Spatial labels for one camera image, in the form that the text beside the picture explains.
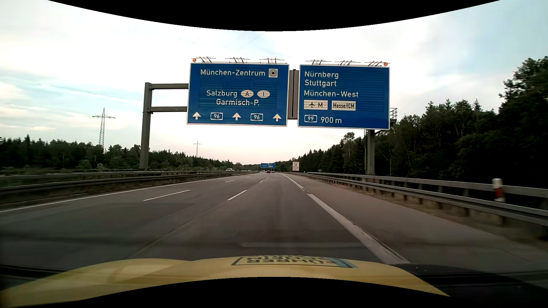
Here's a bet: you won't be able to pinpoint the grey asphalt road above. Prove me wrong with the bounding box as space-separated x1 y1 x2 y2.
0 172 548 274

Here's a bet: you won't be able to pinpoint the road markings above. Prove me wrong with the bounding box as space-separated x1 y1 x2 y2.
0 172 411 265

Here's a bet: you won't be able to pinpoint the car's own bonnet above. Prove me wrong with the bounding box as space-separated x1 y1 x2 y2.
0 255 548 308

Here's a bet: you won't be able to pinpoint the dark wood of trees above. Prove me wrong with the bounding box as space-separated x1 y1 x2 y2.
274 56 548 189
0 135 262 172

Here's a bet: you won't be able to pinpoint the grey steel guard rail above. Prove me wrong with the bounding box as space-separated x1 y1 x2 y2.
0 170 259 198
286 171 548 227

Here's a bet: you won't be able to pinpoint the white and red marker post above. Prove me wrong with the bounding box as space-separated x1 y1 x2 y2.
492 178 506 203

